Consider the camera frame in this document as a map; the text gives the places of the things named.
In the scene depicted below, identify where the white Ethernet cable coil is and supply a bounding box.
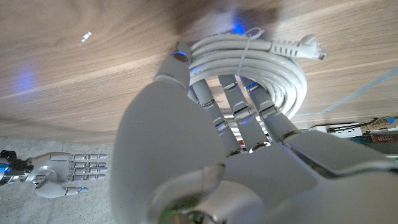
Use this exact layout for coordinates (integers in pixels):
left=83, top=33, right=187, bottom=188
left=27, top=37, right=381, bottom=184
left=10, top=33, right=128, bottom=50
left=186, top=27, right=328, bottom=121

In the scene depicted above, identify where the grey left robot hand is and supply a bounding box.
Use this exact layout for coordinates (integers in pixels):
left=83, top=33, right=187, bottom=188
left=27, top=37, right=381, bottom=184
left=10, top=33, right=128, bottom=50
left=110, top=41, right=398, bottom=224

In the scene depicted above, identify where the cardboard box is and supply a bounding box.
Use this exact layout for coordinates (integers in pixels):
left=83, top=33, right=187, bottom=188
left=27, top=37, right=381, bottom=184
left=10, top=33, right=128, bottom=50
left=363, top=116, right=398, bottom=144

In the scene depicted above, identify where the white power strip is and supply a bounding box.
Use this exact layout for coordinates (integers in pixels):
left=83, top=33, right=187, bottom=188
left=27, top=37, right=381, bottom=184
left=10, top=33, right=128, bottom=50
left=307, top=123, right=374, bottom=139

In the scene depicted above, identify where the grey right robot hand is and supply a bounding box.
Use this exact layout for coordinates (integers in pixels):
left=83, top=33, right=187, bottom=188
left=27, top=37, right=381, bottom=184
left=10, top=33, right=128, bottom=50
left=23, top=151, right=109, bottom=199

